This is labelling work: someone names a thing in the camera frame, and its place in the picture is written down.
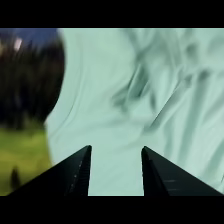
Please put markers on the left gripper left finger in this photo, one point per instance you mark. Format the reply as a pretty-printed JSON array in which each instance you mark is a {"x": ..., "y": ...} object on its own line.
[{"x": 71, "y": 176}]

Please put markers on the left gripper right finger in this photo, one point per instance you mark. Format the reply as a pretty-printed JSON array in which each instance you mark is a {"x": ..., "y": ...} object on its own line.
[{"x": 166, "y": 180}]

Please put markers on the pale green garment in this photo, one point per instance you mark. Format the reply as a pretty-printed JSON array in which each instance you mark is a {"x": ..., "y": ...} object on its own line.
[{"x": 133, "y": 100}]

